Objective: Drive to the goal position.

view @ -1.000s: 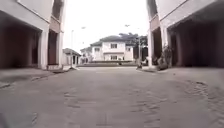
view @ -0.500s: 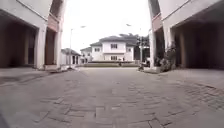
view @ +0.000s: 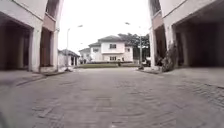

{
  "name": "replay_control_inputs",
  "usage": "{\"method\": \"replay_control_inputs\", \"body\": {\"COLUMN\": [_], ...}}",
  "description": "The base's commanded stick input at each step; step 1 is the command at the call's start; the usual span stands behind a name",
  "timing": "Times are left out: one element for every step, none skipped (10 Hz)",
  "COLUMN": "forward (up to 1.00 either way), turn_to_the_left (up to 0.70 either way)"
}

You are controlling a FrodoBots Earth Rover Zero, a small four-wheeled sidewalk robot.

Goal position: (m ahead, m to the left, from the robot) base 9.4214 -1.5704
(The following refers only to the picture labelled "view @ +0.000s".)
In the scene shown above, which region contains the low green hedge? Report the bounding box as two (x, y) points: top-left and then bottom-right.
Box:
(77, 60), (140, 69)

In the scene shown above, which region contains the white two-storey house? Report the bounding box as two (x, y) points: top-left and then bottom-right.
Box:
(78, 34), (135, 63)

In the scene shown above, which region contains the dark green tree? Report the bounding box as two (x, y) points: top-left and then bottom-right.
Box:
(117, 32), (151, 62)

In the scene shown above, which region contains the grey paved brick road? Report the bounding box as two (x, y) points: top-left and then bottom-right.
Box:
(0, 66), (224, 128)

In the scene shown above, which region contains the street lamp pole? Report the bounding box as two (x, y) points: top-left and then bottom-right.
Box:
(124, 21), (144, 67)
(65, 24), (84, 70)

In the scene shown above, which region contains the small low building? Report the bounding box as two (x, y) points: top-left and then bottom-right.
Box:
(57, 48), (81, 69)

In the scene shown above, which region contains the bush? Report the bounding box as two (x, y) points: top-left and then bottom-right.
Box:
(161, 43), (180, 73)

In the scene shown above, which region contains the pale concrete building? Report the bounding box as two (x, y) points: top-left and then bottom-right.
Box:
(147, 0), (224, 72)
(0, 0), (65, 74)

